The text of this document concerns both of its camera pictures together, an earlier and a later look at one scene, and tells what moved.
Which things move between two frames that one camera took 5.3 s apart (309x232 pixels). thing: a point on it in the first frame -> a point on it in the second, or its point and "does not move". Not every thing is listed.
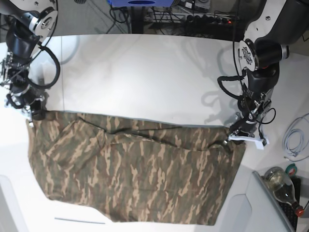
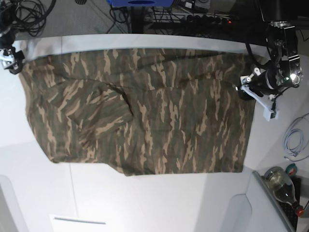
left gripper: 34,98 -> 18,57
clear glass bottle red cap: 283,188 does not move
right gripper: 243,126 -> 257,84
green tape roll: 291,169 does not move
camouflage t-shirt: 131,170 -> 142,112
